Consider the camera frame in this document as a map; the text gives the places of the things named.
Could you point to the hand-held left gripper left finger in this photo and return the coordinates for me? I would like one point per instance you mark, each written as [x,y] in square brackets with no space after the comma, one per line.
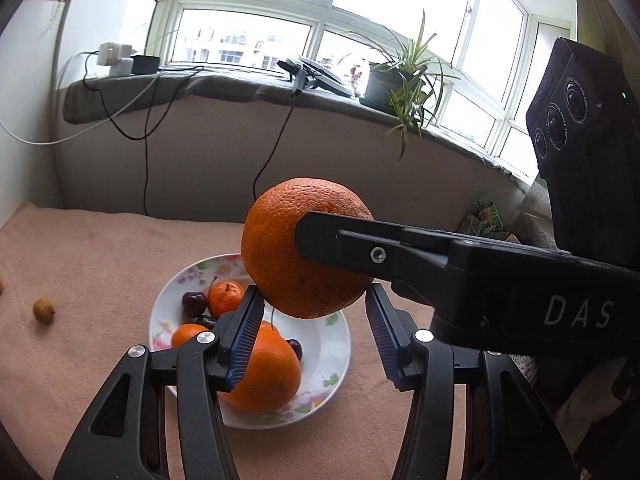
[245,345]

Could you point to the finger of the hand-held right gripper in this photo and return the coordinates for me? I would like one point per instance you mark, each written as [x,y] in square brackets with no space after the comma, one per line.
[340,242]

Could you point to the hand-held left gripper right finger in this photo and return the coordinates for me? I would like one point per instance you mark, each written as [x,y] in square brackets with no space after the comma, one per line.
[387,345]

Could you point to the large smooth orange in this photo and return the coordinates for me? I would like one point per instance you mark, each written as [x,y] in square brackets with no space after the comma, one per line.
[270,370]

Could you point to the small tangerine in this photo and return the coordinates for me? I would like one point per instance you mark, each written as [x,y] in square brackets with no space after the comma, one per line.
[187,335]
[226,299]

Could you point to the large rough-skinned orange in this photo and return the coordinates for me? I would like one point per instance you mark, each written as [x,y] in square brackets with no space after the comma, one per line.
[280,250]

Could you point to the white floral plate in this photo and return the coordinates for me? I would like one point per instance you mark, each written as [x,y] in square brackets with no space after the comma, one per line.
[325,355]

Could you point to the white patterned cloth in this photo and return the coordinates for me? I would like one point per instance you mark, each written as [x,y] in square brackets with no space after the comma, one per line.
[535,215]

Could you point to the green printed packet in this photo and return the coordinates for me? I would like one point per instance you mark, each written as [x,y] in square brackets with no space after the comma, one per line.
[480,217]

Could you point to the peach fleece blanket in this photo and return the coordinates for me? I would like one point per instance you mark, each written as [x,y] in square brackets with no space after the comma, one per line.
[100,270]

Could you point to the small figurine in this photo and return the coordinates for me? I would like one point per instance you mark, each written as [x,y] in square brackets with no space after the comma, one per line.
[356,80]

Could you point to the potted green plant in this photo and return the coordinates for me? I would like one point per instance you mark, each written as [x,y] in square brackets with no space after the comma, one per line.
[385,85]

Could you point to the black clip-on device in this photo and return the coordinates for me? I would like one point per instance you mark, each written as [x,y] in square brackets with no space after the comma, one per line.
[325,77]

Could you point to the small brown longan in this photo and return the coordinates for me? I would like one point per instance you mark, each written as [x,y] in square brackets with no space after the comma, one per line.
[43,310]

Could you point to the black power adapter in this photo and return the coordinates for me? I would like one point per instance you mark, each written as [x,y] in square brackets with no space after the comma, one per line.
[145,64]

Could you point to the white charger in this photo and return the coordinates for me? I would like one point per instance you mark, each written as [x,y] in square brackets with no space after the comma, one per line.
[124,67]
[114,53]

